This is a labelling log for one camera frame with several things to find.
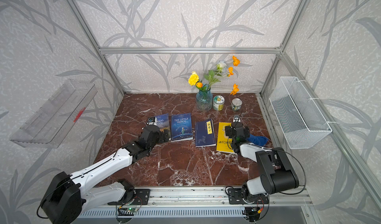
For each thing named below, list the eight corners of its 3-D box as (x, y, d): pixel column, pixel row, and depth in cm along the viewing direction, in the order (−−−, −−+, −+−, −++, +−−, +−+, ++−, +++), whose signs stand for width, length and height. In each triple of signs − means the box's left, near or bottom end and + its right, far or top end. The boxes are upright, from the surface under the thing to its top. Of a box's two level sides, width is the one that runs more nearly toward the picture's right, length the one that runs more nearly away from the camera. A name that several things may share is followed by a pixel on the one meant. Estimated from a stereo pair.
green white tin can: (213, 110, 112) (214, 103, 105) (212, 103, 117) (213, 95, 110) (223, 110, 112) (225, 103, 105) (222, 103, 117) (223, 95, 110)
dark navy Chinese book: (194, 146, 94) (194, 144, 91) (195, 121, 106) (195, 119, 103) (215, 146, 94) (215, 144, 91) (213, 121, 106) (214, 119, 103)
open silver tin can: (231, 110, 112) (233, 105, 107) (230, 103, 117) (231, 97, 112) (241, 110, 112) (243, 105, 107) (239, 103, 117) (241, 97, 112)
